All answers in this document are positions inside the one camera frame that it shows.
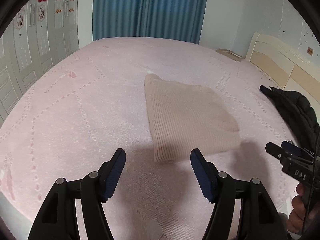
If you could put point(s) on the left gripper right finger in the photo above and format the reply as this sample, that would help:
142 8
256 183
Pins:
259 218

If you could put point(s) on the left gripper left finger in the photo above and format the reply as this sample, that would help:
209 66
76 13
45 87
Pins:
56 218

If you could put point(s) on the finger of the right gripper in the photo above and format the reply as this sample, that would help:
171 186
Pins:
275 151
289 146

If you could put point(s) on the pink knit sweater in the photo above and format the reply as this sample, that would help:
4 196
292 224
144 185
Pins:
183 117

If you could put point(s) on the person right hand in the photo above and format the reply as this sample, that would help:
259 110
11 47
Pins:
296 217

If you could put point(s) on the black puffer jacket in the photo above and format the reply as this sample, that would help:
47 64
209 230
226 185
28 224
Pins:
296 111

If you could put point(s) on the cream wooden headboard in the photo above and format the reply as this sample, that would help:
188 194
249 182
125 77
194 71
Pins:
283 64

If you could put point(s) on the pink patterned bed sheet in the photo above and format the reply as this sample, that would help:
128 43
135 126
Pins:
76 116

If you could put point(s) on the blue curtain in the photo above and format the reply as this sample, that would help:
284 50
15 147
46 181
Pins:
171 19

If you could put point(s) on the white wardrobe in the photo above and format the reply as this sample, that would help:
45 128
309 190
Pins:
42 34

